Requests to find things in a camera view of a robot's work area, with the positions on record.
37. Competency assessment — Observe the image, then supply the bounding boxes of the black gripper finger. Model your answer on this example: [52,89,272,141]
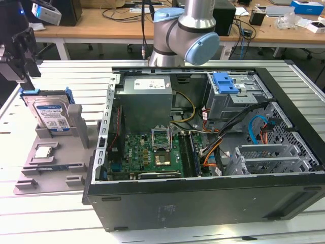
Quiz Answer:
[11,27,36,90]
[26,51,42,79]

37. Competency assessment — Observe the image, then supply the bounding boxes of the hard disk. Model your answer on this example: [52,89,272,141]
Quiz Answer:
[19,86,77,136]

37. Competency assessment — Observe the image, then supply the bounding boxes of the grey metal disk bay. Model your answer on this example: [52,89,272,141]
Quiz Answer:
[225,144,318,176]

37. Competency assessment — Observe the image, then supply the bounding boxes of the crumpled white paper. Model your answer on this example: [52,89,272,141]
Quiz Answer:
[27,22,47,33]

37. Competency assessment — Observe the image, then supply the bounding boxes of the large black box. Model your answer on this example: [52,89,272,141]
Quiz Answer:
[57,0,83,27]

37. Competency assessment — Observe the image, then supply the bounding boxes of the wooden desk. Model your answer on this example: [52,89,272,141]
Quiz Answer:
[31,6,325,60]

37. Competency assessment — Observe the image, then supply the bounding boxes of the silver CPU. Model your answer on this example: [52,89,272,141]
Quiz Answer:
[35,146,53,159]

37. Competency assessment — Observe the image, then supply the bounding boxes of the black case fan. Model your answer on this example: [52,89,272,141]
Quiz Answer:
[108,105,124,151]

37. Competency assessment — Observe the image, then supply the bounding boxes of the grey parts rack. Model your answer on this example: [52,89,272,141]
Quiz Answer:
[12,103,102,196]

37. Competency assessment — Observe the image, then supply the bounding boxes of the grey power supply unit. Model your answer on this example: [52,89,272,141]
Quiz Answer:
[115,75,176,134]

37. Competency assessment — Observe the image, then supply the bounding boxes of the green motherboard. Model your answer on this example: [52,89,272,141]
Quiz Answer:
[106,132,208,178]

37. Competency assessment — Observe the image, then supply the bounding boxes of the metal socket cover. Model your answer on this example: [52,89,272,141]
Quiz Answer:
[151,126,173,150]

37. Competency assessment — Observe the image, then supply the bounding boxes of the CPU socket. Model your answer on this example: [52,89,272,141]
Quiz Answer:
[153,151,173,167]

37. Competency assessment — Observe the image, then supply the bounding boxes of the black graphics card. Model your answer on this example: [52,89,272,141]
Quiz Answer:
[137,170,182,180]

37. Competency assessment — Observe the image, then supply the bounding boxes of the black RAM slot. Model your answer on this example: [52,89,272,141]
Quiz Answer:
[179,131,195,178]

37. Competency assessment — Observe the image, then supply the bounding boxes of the installed RAM stick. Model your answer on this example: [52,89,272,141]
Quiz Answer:
[188,132,203,177]

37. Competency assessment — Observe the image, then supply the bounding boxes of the blue plastic drive latch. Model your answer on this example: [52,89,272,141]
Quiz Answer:
[213,73,239,94]

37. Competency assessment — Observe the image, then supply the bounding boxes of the grey metal drive cage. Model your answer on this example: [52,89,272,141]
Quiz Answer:
[205,72,274,128]

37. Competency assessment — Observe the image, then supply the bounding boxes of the small black computer box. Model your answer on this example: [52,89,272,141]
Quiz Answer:
[213,5,237,36]

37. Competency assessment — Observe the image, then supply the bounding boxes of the black open PC case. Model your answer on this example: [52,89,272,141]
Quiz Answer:
[81,66,325,232]

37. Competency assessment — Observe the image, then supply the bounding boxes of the flat grey box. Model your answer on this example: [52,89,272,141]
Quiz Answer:
[264,5,296,18]

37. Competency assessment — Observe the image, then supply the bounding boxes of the clear plastic bag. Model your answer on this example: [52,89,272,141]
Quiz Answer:
[276,12,299,31]

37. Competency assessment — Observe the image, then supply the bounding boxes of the blue cardboard box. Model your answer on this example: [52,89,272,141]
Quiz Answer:
[290,0,325,16]

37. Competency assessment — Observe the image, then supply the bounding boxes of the white open box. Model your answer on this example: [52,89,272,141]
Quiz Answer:
[306,20,325,34]

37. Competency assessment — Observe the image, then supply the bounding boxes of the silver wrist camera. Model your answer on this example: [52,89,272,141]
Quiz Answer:
[30,2,62,26]

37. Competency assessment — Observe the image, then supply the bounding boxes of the red black twisted wire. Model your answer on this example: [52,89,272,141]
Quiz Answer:
[113,108,121,149]

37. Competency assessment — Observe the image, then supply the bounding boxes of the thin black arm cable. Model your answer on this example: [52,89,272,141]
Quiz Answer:
[141,0,156,61]

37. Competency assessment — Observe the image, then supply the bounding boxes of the yellow wire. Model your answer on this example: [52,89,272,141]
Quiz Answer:
[170,91,197,124]

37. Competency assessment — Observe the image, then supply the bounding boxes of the orange data cable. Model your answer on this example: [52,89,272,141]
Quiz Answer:
[202,143,224,168]

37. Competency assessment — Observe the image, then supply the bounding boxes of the black sleeved cable bundle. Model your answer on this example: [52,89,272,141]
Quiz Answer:
[213,100,270,177]

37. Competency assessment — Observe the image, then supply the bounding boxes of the blue data wire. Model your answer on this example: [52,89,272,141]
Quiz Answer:
[248,114,270,145]

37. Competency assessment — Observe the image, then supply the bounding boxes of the orange red power wire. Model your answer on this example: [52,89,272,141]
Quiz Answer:
[259,117,278,147]

